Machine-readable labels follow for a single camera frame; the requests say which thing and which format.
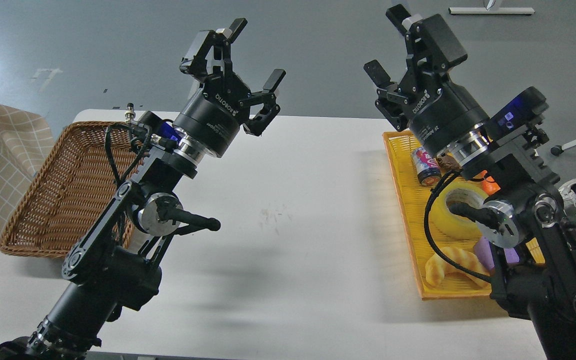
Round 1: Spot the brown wicker basket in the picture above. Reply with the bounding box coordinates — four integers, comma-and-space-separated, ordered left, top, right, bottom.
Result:
0, 121, 117, 259

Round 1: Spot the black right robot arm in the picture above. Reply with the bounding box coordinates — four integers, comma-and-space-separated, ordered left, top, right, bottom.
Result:
364, 4, 576, 360

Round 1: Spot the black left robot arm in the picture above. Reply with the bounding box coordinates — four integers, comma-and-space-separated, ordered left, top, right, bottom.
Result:
0, 18, 286, 360

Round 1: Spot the toy carrot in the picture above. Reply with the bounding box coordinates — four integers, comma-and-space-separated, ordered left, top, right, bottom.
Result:
472, 170, 501, 196

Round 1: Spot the yellow plastic basket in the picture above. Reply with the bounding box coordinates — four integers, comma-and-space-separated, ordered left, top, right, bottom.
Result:
382, 130, 546, 301

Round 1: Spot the yellow tape roll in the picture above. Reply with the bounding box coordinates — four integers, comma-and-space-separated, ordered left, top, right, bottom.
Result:
429, 181, 487, 240

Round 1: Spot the purple foam cube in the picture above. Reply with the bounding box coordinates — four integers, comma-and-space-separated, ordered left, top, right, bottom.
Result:
473, 235, 520, 272

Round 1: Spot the brown toy animal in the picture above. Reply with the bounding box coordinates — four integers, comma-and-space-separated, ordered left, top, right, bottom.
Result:
435, 153, 462, 171

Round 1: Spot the small soda can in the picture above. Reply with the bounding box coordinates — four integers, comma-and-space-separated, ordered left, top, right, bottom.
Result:
410, 146, 442, 187

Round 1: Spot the white sneaker foot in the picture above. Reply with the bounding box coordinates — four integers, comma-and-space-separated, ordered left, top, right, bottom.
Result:
558, 178, 576, 215

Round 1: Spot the white furniture base bar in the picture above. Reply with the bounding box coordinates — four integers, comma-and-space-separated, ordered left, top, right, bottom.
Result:
448, 7, 536, 16

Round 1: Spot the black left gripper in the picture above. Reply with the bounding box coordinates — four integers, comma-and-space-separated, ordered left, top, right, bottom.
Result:
173, 18, 286, 158

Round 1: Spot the toy croissant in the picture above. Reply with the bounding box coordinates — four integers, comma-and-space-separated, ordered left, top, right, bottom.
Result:
425, 246, 490, 288

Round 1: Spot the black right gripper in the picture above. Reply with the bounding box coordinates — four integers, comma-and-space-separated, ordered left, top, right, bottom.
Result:
363, 4, 490, 155

